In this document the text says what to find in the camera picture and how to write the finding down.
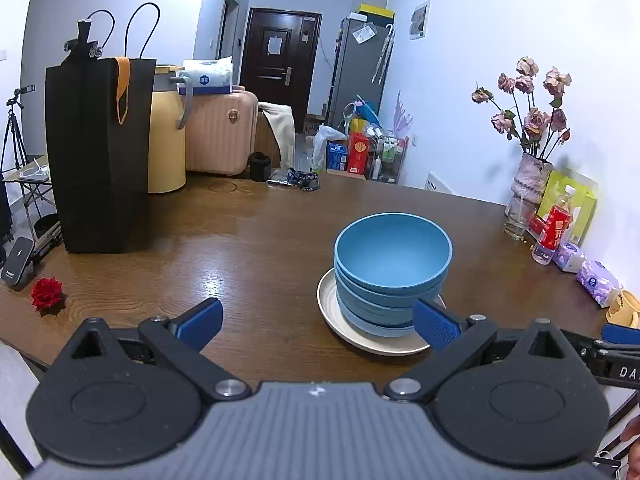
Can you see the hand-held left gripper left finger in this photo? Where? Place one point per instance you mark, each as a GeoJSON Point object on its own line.
{"type": "Point", "coordinates": [202, 324]}

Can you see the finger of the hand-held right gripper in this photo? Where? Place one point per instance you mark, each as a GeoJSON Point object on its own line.
{"type": "Point", "coordinates": [610, 351]}
{"type": "Point", "coordinates": [622, 334]}

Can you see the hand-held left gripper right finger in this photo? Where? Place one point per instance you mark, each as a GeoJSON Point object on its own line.
{"type": "Point", "coordinates": [436, 325]}

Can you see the large blue bowl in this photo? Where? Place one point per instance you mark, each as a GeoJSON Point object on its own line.
{"type": "Point", "coordinates": [385, 316]}

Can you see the shallow blue plate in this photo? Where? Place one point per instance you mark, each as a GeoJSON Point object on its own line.
{"type": "Point", "coordinates": [367, 324]}
{"type": "Point", "coordinates": [380, 332]}

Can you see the medium blue bowl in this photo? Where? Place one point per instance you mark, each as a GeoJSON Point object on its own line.
{"type": "Point", "coordinates": [380, 299]}

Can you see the cream plate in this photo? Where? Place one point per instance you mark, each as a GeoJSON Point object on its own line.
{"type": "Point", "coordinates": [360, 343]}

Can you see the small blue bowl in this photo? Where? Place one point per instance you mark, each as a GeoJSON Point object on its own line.
{"type": "Point", "coordinates": [392, 250]}

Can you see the person's right hand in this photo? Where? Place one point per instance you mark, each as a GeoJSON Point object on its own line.
{"type": "Point", "coordinates": [632, 435]}

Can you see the yellow mug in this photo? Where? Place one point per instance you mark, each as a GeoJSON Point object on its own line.
{"type": "Point", "coordinates": [625, 310]}

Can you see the large purple tissue pack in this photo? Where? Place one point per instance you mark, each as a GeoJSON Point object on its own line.
{"type": "Point", "coordinates": [599, 282]}

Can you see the small purple tissue pack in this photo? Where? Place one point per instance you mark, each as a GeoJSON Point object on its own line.
{"type": "Point", "coordinates": [569, 256]}

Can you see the red label water bottle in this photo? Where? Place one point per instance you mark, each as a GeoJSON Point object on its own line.
{"type": "Point", "coordinates": [555, 225]}

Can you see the clear drinking glass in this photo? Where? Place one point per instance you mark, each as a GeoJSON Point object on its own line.
{"type": "Point", "coordinates": [517, 220]}

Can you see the yellow-green box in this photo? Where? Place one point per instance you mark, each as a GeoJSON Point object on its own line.
{"type": "Point", "coordinates": [582, 205]}

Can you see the small red box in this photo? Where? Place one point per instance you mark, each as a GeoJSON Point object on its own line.
{"type": "Point", "coordinates": [536, 227]}

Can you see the white flat panel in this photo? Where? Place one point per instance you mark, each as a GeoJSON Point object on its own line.
{"type": "Point", "coordinates": [439, 183]}

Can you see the red artificial rose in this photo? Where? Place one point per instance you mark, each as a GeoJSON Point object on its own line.
{"type": "Point", "coordinates": [47, 292]}

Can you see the black cup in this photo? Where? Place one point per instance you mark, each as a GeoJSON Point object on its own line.
{"type": "Point", "coordinates": [260, 167]}

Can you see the mottled pink vase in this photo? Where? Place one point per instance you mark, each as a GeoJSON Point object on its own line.
{"type": "Point", "coordinates": [530, 180]}

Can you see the yellow cylindrical container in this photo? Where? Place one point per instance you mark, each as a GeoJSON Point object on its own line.
{"type": "Point", "coordinates": [165, 150]}

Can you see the tall red box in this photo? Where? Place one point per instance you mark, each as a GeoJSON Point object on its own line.
{"type": "Point", "coordinates": [358, 152]}

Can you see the pink suitcase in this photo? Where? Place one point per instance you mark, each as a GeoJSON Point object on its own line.
{"type": "Point", "coordinates": [220, 135]}

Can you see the brown chair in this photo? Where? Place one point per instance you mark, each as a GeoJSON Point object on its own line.
{"type": "Point", "coordinates": [265, 142]}

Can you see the black paper bag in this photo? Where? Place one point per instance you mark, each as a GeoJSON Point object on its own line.
{"type": "Point", "coordinates": [100, 160]}

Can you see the blue box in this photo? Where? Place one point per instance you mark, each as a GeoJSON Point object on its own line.
{"type": "Point", "coordinates": [337, 156]}

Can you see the black charger device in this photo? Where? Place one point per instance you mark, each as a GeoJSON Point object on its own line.
{"type": "Point", "coordinates": [17, 260]}

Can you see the beige garment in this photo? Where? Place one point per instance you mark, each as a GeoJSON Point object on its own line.
{"type": "Point", "coordinates": [285, 130]}

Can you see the white plastic bag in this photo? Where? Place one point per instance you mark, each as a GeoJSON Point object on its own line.
{"type": "Point", "coordinates": [322, 140]}

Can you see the small folding table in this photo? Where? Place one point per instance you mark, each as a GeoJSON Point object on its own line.
{"type": "Point", "coordinates": [30, 182]}

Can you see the blue plastic bag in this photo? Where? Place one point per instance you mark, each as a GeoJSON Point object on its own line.
{"type": "Point", "coordinates": [365, 112]}

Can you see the dried pink roses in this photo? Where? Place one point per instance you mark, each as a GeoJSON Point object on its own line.
{"type": "Point", "coordinates": [532, 120]}

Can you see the dark brown door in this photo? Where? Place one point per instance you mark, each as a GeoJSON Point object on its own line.
{"type": "Point", "coordinates": [270, 100]}

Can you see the white blue tissue pack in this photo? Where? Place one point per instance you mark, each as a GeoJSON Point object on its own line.
{"type": "Point", "coordinates": [207, 77]}

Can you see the grey fridge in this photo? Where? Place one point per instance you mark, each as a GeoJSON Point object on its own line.
{"type": "Point", "coordinates": [355, 75]}

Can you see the black tripod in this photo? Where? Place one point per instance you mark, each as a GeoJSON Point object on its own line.
{"type": "Point", "coordinates": [12, 125]}

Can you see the white folded umbrella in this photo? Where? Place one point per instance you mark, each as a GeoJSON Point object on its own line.
{"type": "Point", "coordinates": [384, 52]}

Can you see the white paper notice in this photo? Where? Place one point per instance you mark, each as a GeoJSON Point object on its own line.
{"type": "Point", "coordinates": [275, 45]}

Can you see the grey interior door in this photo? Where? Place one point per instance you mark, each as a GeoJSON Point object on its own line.
{"type": "Point", "coordinates": [229, 25]}

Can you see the clear bag of papers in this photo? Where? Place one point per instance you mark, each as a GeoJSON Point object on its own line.
{"type": "Point", "coordinates": [364, 33]}

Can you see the yellow box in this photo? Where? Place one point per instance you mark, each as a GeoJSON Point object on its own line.
{"type": "Point", "coordinates": [377, 11]}

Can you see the purple flower wall sticker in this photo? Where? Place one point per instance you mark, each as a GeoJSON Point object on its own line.
{"type": "Point", "coordinates": [402, 115]}

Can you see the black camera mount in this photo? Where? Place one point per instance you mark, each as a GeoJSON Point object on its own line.
{"type": "Point", "coordinates": [82, 42]}

